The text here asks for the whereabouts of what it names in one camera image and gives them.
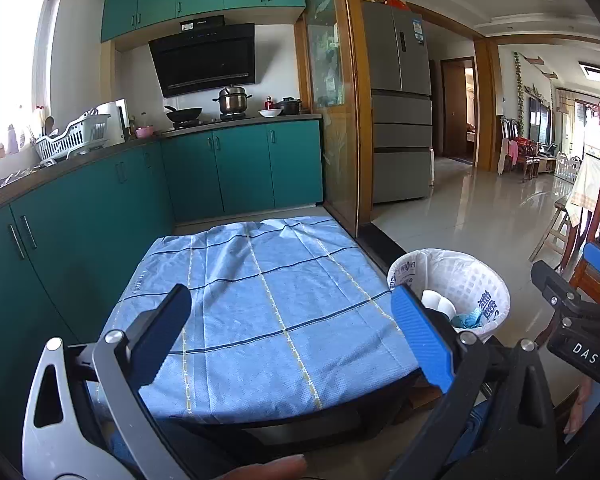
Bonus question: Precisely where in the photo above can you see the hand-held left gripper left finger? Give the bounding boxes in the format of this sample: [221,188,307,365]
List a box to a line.
[21,283,193,480]

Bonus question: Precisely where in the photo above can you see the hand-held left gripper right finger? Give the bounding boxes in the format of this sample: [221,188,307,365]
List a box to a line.
[390,284,561,480]

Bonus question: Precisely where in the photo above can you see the blue glove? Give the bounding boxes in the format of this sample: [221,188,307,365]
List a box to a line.
[452,308,484,330]

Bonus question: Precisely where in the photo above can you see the trash bin with white bag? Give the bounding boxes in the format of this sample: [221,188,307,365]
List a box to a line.
[387,248,511,344]

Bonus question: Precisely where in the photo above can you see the person's right hand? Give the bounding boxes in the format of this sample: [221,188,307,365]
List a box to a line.
[562,377,596,436]

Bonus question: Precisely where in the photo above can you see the person's left hand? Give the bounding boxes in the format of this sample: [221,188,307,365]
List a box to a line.
[219,454,309,480]

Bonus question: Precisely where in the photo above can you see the red wooden chair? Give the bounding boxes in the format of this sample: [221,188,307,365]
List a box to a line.
[560,91,600,307]

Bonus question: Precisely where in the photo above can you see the wooden stool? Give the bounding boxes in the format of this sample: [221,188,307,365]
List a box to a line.
[529,196,577,264]

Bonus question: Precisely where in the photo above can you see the dining table with cloth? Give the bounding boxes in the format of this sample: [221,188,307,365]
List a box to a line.
[566,152,600,227]

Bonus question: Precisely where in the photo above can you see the blue checked tablecloth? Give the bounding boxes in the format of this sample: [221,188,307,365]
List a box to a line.
[97,216,431,424]

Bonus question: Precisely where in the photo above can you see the white baby fence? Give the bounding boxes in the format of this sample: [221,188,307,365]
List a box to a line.
[553,152,583,181]

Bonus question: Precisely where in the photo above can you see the person's blue jeans leg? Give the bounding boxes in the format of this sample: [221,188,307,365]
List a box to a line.
[454,396,497,462]

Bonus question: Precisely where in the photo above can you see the teal base cabinets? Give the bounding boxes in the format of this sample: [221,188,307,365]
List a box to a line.
[0,142,177,461]
[159,119,326,224]

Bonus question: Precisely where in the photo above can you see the dark wooden armchairs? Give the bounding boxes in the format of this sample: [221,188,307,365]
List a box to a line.
[499,115,542,182]

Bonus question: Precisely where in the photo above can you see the black television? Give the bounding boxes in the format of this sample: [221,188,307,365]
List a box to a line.
[527,95,553,144]

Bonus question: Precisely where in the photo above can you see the grey kitchen countertop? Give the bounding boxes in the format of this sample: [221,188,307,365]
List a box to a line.
[0,112,324,219]

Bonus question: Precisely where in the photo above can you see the wooden pillar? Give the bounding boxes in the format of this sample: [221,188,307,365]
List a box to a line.
[474,37,504,174]

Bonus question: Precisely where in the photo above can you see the wooden room door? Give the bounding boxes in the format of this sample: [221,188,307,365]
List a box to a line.
[440,57,479,167]

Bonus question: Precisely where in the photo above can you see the white dish rack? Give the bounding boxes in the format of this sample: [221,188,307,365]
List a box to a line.
[33,112,112,162]

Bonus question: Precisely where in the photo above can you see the white kitchen appliance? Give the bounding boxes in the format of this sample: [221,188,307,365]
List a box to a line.
[96,99,130,147]

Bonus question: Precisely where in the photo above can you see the grey refrigerator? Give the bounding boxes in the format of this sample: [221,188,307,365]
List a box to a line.
[361,1,434,205]

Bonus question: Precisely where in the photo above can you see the black wok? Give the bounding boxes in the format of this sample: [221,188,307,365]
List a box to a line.
[164,105,204,124]

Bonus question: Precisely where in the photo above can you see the steel cooking pot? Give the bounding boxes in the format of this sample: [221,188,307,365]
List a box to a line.
[212,85,254,116]

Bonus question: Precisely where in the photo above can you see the glass sliding door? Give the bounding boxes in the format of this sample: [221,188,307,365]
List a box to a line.
[302,0,362,237]

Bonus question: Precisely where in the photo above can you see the black range hood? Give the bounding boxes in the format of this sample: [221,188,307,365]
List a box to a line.
[148,15,257,99]

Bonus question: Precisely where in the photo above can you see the kitchen window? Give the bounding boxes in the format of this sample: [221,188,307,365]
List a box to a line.
[0,0,57,172]

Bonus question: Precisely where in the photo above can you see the wooden door frame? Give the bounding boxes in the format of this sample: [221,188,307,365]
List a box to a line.
[337,0,377,239]

